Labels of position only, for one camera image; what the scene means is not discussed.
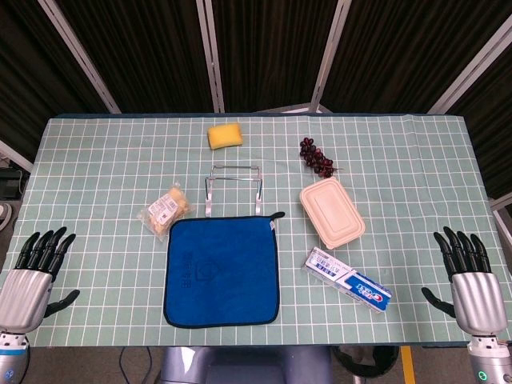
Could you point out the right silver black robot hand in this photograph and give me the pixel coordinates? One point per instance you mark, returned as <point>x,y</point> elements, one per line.
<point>478,298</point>

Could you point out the yellow sponge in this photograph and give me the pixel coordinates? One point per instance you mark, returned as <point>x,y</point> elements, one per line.
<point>225,137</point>

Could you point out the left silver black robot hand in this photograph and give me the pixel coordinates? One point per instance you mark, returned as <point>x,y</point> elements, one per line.
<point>26,294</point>

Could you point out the black box device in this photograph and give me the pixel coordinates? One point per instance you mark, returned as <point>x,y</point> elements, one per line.
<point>10,184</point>

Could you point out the blue cloth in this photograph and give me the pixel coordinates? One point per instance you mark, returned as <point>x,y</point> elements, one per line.
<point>240,272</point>

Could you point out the blue-grey robot torso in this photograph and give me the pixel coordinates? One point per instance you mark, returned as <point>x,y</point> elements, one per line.
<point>248,366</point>

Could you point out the black round bin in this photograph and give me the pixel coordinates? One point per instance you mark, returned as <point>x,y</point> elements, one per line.
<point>366,360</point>

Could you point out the clear bag of yellow snacks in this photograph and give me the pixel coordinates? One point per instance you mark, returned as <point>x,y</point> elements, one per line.
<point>166,210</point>

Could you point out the blue white toothpaste box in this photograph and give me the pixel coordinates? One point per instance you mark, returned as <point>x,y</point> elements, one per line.
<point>352,282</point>

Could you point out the beige lidded lunch box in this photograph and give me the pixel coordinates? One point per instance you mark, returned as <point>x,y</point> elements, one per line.
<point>332,214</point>

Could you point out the dark red grape bunch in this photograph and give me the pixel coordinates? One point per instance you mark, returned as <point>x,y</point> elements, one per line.
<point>314,156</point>

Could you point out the white partition frame post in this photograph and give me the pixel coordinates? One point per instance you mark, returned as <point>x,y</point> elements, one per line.
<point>503,214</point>
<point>330,56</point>
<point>212,56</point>
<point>14,154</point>
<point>78,54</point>
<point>468,68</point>

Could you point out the green checkered tablecloth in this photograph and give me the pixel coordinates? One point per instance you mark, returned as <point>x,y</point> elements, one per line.
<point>112,160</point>

